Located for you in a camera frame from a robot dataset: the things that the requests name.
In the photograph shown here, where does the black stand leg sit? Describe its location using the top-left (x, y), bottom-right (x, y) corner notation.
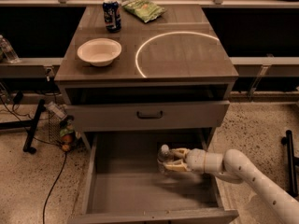
top-left (281, 130), bottom-right (299, 197)
top-left (0, 99), bottom-right (46, 154)

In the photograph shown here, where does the open grey middle drawer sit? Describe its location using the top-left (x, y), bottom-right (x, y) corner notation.
top-left (67, 129), bottom-right (238, 224)

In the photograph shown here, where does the blue soda can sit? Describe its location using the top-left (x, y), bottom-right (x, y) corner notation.
top-left (102, 0), bottom-right (121, 33)

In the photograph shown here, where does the grey upper drawer with handle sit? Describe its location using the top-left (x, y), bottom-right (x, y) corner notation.
top-left (66, 101), bottom-right (230, 132)

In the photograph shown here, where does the water bottle on left ledge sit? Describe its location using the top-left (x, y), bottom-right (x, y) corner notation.
top-left (0, 35), bottom-right (21, 63)

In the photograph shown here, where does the black power adapter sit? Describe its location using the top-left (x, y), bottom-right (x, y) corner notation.
top-left (13, 91), bottom-right (23, 105)

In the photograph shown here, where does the green chip bag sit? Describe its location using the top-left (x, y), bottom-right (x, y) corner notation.
top-left (121, 0), bottom-right (166, 23)

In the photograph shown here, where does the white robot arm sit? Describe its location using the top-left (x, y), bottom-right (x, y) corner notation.
top-left (157, 145), bottom-right (299, 224)

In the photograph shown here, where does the wire basket with snacks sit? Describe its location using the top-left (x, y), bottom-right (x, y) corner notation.
top-left (46, 102), bottom-right (78, 152)

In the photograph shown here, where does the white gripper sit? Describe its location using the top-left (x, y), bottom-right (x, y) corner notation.
top-left (158, 147), bottom-right (206, 174)

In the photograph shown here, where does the white paper bowl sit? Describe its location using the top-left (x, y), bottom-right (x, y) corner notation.
top-left (77, 38), bottom-right (121, 67)

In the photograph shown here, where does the grey drawer cabinet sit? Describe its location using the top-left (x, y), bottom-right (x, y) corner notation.
top-left (55, 5), bottom-right (238, 147)

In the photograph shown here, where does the black floor cable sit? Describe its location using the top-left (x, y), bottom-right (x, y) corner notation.
top-left (41, 151), bottom-right (69, 224)

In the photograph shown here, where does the black stand leg left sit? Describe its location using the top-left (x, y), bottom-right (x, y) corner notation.
top-left (0, 99), bottom-right (46, 154)

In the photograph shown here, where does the black stand leg right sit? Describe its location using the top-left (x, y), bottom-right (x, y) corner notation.
top-left (281, 130), bottom-right (299, 197)

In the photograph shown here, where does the clear plastic water bottle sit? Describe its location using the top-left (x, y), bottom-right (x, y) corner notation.
top-left (157, 144), bottom-right (174, 174)

